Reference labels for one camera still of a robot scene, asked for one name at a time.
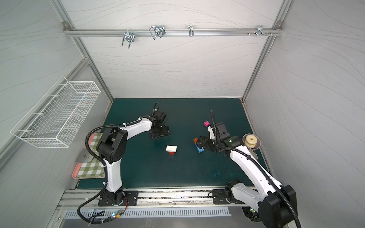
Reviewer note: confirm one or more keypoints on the white wire basket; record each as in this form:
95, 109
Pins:
56, 118

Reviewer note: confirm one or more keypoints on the magenta 2x2 lego brick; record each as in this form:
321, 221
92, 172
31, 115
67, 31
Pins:
206, 123

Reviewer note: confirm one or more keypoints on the white 2x4 lego brick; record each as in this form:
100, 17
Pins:
171, 149

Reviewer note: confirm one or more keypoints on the green checkered cloth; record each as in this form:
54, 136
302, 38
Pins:
93, 168

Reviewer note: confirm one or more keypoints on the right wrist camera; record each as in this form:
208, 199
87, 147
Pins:
211, 131

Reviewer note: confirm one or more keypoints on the aluminium crossbar rail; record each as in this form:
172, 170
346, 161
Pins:
170, 32

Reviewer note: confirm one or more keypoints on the blue 2x4 lego brick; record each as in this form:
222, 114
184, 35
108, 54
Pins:
200, 150

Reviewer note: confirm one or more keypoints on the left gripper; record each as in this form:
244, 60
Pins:
159, 132

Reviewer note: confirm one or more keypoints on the metal hook clamp middle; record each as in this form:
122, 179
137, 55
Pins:
157, 31

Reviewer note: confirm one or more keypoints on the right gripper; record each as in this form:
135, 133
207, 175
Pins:
201, 143

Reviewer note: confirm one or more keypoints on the white slotted cable duct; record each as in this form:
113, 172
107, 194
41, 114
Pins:
189, 212

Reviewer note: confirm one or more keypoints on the green table mat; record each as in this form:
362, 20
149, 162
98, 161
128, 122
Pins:
147, 164

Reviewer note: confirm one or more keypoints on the metal ring clamp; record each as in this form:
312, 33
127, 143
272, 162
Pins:
191, 31

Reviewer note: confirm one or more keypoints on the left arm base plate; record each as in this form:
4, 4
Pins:
128, 198

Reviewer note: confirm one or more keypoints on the metal hook clamp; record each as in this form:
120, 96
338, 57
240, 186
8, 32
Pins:
157, 31
129, 38

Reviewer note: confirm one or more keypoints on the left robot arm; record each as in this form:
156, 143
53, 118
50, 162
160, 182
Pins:
112, 147

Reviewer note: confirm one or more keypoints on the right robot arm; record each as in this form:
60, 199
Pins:
270, 202

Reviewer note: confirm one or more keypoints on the pink tray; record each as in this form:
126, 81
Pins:
84, 156

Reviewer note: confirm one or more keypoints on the metal hook clamp left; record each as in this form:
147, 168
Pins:
129, 38

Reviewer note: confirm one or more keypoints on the bowl with cream ring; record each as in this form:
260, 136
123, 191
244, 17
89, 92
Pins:
251, 141

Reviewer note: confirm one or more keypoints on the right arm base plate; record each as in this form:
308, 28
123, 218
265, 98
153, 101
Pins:
224, 197

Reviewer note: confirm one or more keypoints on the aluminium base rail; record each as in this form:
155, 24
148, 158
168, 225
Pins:
148, 197

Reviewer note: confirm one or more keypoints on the metal clamp right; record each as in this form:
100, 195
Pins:
260, 32

